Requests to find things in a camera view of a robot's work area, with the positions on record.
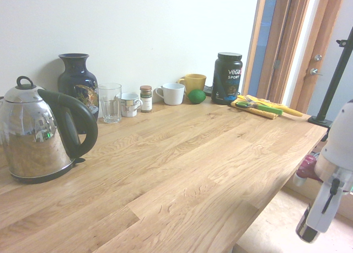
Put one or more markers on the pale grey door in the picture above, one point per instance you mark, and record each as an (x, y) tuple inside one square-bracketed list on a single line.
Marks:
[(331, 29)]

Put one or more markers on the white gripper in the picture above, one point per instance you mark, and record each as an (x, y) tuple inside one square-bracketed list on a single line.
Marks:
[(317, 220)]

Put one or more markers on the black camera stand clamp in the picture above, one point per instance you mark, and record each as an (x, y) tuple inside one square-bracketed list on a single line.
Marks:
[(332, 87)]

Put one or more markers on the black Vega protein tub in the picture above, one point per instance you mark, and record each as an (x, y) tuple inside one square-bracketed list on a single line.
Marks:
[(226, 79)]

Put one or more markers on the clear glass tumbler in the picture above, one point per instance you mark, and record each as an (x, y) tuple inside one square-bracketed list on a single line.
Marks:
[(109, 107)]

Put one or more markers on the small patterned white cup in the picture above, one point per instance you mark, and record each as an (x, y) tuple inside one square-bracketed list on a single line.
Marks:
[(128, 105)]

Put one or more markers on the dark blue floral vase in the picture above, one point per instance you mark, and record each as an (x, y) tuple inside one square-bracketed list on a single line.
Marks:
[(74, 82)]

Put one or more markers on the stainless steel electric kettle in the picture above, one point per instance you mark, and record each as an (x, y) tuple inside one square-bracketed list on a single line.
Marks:
[(33, 142)]

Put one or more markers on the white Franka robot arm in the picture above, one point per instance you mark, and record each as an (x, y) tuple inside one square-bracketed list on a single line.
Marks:
[(342, 137)]

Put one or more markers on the yellow cloth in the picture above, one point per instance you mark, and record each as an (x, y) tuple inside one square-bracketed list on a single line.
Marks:
[(256, 113)]

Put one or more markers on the maroon white appliance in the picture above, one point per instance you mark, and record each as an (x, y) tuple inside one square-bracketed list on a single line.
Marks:
[(306, 167)]

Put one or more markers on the yellow ceramic mug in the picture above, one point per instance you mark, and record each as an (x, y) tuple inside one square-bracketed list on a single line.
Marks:
[(195, 82)]

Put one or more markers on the wooden door frame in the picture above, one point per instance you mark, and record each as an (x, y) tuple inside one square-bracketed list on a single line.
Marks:
[(292, 43)]

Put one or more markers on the white ceramic mug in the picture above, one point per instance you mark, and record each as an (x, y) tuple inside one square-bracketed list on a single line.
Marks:
[(173, 94)]

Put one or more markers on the metal fork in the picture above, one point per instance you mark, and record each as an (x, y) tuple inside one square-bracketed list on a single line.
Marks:
[(249, 99)]

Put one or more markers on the silver deadbolt lock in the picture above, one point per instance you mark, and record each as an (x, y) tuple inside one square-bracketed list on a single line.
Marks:
[(318, 57)]

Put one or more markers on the green lime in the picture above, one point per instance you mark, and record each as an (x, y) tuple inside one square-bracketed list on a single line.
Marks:
[(196, 96)]

